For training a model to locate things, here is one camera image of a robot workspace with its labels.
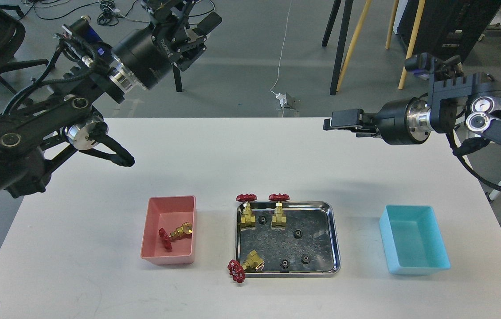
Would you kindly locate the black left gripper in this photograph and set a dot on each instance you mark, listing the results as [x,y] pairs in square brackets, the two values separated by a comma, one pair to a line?
[147,54]

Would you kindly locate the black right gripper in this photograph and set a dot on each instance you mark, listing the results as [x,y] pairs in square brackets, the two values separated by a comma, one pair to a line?
[402,122]

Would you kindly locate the brass valve red handle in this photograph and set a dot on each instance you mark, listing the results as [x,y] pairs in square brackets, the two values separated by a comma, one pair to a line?
[279,218]
[182,232]
[247,218]
[252,264]

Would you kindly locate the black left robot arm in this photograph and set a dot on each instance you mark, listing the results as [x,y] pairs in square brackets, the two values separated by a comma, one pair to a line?
[53,118]

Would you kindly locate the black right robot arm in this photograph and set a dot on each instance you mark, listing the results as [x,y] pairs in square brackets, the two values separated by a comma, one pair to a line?
[466,108]

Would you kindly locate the blue plastic box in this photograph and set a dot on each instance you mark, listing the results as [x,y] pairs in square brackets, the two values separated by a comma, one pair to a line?
[412,239]

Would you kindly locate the pink plastic box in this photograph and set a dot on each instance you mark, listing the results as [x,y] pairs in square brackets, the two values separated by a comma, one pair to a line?
[169,213]

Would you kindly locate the black and wooden easel legs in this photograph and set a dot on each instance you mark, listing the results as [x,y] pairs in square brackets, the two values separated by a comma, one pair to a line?
[343,57]

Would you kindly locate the black cabinet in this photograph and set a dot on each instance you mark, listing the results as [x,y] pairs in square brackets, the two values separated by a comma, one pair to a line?
[452,27]

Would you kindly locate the shiny metal tray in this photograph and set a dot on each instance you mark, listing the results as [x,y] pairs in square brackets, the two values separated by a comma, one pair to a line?
[319,240]

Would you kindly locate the white power adapter with cable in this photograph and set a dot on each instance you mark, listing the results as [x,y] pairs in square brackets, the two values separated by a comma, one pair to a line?
[281,97]

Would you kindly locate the brass valve red handle bottom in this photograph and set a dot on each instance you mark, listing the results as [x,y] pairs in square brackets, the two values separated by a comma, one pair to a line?
[252,264]

